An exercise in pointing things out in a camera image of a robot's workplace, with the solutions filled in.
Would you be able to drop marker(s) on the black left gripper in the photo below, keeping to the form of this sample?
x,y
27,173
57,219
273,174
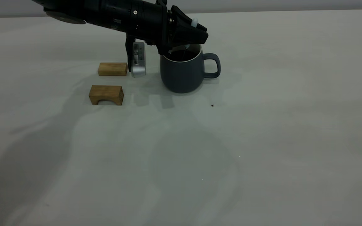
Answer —
x,y
148,22

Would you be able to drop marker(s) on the arched wooden block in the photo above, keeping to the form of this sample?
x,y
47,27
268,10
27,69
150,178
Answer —
x,y
106,91

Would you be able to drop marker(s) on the dark grey ceramic mug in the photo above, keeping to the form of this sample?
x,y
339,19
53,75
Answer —
x,y
181,77

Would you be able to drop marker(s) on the flat rectangular wooden block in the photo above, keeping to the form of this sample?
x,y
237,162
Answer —
x,y
112,69

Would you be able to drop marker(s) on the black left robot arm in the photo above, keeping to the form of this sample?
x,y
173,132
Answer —
x,y
99,11

